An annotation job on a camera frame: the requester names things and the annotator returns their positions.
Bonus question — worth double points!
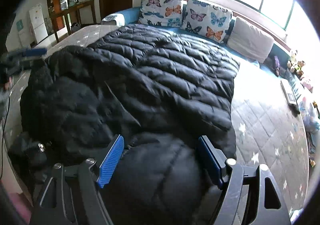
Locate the black quilted down coat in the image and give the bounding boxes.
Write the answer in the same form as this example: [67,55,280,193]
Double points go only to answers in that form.
[20,25,240,224]

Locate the white refrigerator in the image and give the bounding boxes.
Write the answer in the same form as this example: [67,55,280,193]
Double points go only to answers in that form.
[29,4,48,44]

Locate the brown wooden table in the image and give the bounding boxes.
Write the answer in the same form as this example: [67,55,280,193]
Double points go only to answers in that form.
[48,0,98,44]

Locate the remote control box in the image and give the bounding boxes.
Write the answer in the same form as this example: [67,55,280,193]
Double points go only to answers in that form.
[280,79,300,114]

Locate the purple small toy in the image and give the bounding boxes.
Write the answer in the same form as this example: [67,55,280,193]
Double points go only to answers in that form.
[272,55,280,77]

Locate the plush toy dolls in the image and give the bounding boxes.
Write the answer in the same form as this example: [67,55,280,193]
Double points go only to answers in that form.
[287,49,313,93]

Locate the white plain pillow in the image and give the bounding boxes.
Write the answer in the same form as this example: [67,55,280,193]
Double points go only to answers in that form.
[227,16,274,63]

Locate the right butterfly pillow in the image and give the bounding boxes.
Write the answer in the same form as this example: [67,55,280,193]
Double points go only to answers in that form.
[180,0,233,43]

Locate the butterfly pillow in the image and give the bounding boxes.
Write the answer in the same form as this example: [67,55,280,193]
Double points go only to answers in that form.
[137,0,183,28]
[180,0,233,43]

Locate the left butterfly pillow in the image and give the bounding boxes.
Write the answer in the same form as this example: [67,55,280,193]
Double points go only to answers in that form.
[137,0,183,28]

